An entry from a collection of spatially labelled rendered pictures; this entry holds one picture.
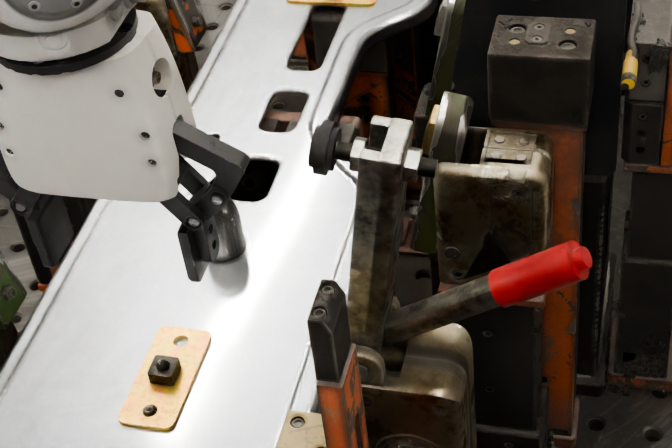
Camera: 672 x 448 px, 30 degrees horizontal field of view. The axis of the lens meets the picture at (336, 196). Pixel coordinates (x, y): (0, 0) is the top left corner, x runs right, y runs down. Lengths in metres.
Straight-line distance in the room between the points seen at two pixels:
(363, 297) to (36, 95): 0.21
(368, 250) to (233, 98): 0.40
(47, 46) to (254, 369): 0.30
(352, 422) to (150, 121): 0.18
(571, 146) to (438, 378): 0.24
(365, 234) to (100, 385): 0.25
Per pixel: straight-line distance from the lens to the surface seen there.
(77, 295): 0.91
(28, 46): 0.62
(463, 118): 0.83
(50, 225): 0.75
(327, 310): 0.58
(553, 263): 0.67
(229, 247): 0.89
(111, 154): 0.67
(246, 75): 1.08
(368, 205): 0.65
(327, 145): 0.64
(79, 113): 0.66
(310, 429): 0.70
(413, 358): 0.75
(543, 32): 0.88
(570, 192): 0.94
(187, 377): 0.83
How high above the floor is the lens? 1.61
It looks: 41 degrees down
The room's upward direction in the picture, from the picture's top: 8 degrees counter-clockwise
